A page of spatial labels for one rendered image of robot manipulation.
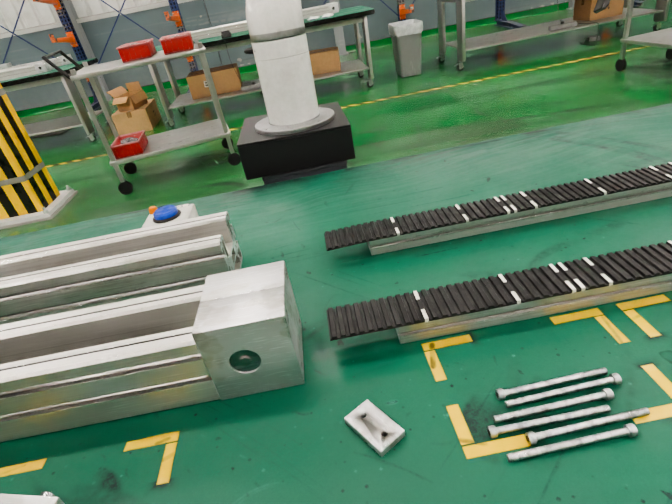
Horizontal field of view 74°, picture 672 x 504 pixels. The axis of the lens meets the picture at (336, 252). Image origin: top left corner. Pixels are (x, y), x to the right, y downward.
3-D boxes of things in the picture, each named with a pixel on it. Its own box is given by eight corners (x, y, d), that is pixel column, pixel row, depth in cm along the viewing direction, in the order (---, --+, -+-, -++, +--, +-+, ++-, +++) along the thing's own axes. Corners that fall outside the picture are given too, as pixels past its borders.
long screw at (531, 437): (529, 447, 37) (530, 440, 36) (523, 437, 38) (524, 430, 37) (650, 419, 37) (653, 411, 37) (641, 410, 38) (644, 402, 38)
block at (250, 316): (300, 310, 57) (284, 249, 52) (304, 384, 47) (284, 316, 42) (232, 324, 57) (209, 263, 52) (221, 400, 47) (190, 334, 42)
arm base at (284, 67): (262, 118, 114) (243, 40, 105) (334, 107, 113) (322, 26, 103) (249, 140, 98) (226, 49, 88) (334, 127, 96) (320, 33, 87)
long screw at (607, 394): (607, 392, 40) (608, 385, 39) (614, 401, 39) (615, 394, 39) (492, 418, 40) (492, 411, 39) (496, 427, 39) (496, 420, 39)
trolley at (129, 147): (234, 145, 398) (197, 21, 345) (242, 163, 352) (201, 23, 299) (116, 176, 379) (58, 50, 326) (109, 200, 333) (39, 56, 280)
